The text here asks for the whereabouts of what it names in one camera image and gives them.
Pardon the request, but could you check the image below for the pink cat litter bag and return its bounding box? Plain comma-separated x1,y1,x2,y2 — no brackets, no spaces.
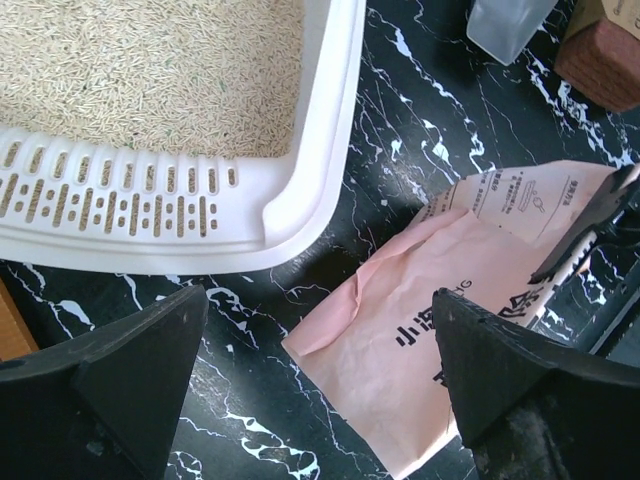
282,160,629,479

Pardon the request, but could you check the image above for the cream plastic litter box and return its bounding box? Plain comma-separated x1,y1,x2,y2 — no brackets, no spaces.
1,1,366,275

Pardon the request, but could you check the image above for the grey metal scoop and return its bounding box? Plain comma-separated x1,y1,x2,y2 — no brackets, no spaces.
466,0,557,66

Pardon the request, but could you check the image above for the orange wooden shelf rack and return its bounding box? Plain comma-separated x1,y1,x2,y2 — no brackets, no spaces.
0,283,39,361

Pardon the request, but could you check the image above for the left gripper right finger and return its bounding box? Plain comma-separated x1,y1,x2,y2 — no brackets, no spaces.
432,288,639,479

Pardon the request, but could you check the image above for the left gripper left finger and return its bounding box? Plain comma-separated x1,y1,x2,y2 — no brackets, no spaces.
1,286,208,479

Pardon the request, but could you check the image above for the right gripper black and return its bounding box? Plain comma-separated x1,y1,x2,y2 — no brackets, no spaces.
530,166,639,360

